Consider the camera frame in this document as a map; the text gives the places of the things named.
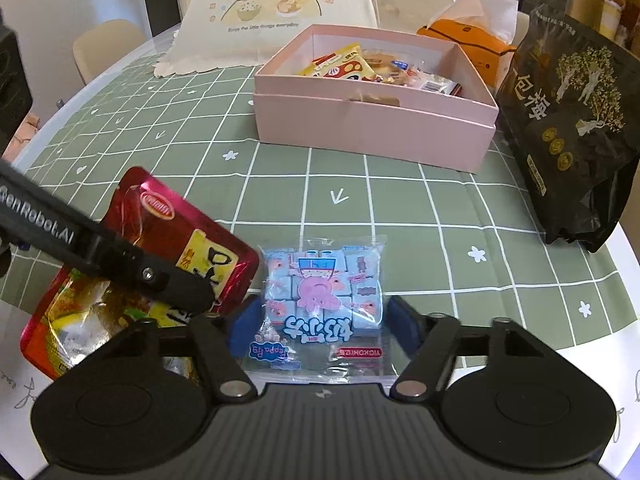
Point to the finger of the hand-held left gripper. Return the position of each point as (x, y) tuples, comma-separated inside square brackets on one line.
[(170, 280)]

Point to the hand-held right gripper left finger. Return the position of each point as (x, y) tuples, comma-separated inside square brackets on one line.
[(245, 327)]

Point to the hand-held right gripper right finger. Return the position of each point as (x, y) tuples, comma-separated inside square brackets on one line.
[(405, 325)]

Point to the red foil snack packet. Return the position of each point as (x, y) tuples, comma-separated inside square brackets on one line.
[(200, 245)]

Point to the blue pink candy packet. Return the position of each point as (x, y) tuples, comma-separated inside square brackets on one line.
[(320, 295)]

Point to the pink cardboard box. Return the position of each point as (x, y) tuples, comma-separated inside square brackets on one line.
[(370, 120)]

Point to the small clear packet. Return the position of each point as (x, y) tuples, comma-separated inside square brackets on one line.
[(440, 84)]

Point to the orange small bread packet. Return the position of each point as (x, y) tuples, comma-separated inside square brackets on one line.
[(395, 67)]

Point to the yellow panda snack packet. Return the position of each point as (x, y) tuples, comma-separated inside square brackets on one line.
[(340, 62)]

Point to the green checked tablecloth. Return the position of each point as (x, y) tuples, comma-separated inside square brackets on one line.
[(400, 200)]

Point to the black printed snack bag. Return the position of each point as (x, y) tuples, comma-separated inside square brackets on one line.
[(570, 125)]

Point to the printed mesh food cover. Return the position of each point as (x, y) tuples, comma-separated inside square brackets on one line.
[(270, 15)]

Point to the orange tissue box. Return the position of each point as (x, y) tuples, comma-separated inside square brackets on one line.
[(470, 35)]

